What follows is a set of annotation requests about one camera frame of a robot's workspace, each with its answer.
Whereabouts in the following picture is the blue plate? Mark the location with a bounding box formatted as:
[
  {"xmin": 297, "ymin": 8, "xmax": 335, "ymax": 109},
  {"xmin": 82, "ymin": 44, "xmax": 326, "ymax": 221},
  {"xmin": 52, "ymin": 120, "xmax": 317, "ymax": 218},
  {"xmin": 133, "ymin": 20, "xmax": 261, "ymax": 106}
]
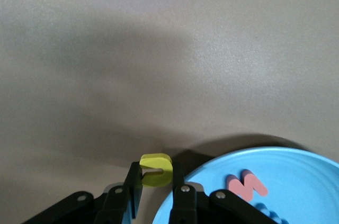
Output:
[{"xmin": 153, "ymin": 147, "xmax": 339, "ymax": 224}]

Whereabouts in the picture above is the red foam small w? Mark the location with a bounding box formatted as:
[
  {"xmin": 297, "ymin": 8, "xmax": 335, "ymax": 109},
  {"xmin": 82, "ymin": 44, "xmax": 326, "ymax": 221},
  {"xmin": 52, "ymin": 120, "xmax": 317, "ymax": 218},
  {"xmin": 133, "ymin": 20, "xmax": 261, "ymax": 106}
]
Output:
[{"xmin": 226, "ymin": 168, "xmax": 269, "ymax": 202}]

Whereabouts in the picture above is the blue foam letter m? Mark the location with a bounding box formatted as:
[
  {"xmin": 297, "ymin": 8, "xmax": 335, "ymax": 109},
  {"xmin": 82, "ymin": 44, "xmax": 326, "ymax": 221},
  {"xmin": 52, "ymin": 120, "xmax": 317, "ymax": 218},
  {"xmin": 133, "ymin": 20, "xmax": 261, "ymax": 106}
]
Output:
[{"xmin": 255, "ymin": 202, "xmax": 289, "ymax": 224}]

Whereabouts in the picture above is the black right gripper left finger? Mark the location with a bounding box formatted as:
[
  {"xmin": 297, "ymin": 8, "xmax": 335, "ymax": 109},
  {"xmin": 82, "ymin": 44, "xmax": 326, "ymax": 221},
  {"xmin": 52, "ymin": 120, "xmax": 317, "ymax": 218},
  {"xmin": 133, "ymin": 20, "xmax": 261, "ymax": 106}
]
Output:
[{"xmin": 94, "ymin": 162, "xmax": 144, "ymax": 224}]

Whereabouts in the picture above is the yellow foam letter u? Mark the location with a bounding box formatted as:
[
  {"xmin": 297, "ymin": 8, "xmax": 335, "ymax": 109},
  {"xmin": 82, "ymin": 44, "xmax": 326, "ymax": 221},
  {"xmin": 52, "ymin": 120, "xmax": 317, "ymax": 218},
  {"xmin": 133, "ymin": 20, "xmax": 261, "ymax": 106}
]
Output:
[{"xmin": 139, "ymin": 154, "xmax": 173, "ymax": 188}]

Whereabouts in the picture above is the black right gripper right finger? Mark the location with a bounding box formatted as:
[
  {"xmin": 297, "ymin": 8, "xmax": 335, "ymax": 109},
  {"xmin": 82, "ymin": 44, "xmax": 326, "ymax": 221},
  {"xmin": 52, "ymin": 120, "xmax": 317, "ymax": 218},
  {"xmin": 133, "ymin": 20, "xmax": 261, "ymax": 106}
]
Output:
[{"xmin": 169, "ymin": 162, "xmax": 199, "ymax": 224}]

